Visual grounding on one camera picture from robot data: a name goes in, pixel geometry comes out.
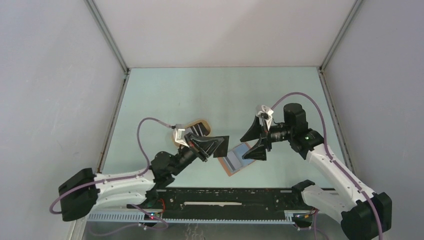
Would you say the aluminium frame rail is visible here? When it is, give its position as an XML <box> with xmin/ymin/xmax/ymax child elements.
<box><xmin>66</xmin><ymin>190</ymin><xmax>379</xmax><ymax>240</ymax></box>

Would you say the beige oval card tray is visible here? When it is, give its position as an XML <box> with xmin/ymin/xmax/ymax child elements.
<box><xmin>172</xmin><ymin>119</ymin><xmax>211</xmax><ymax>147</ymax></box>

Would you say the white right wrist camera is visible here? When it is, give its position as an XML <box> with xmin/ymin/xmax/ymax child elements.
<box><xmin>255</xmin><ymin>104</ymin><xmax>274</xmax><ymax>132</ymax></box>

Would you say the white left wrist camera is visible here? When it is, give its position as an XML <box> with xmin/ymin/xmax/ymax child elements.
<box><xmin>172</xmin><ymin>124</ymin><xmax>189</xmax><ymax>147</ymax></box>

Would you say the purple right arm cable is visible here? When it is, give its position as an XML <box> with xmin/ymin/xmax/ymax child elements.
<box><xmin>270</xmin><ymin>92</ymin><xmax>385</xmax><ymax>240</ymax></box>

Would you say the pink leather card holder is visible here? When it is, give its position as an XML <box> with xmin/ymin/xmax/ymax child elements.
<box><xmin>218</xmin><ymin>142</ymin><xmax>255</xmax><ymax>177</ymax></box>

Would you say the white cable duct strip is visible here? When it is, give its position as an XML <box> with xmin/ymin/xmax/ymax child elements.
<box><xmin>86</xmin><ymin>211</ymin><xmax>294</xmax><ymax>225</ymax></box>

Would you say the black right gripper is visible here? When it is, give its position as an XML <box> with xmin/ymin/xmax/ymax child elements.
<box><xmin>240</xmin><ymin>114</ymin><xmax>294</xmax><ymax>161</ymax></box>

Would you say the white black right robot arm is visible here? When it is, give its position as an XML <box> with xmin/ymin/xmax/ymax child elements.
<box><xmin>240</xmin><ymin>103</ymin><xmax>393</xmax><ymax>240</ymax></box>

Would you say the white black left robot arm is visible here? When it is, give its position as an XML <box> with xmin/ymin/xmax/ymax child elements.
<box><xmin>58</xmin><ymin>133</ymin><xmax>230</xmax><ymax>222</ymax></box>

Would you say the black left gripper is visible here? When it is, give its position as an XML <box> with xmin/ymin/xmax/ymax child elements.
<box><xmin>170</xmin><ymin>132</ymin><xmax>224</xmax><ymax>176</ymax></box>

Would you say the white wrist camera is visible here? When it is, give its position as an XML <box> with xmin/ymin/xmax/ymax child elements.
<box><xmin>255</xmin><ymin>104</ymin><xmax>274</xmax><ymax>132</ymax></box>
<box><xmin>172</xmin><ymin>124</ymin><xmax>189</xmax><ymax>147</ymax></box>

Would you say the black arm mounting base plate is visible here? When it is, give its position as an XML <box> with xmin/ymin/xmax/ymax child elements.
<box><xmin>139</xmin><ymin>187</ymin><xmax>313</xmax><ymax>220</ymax></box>

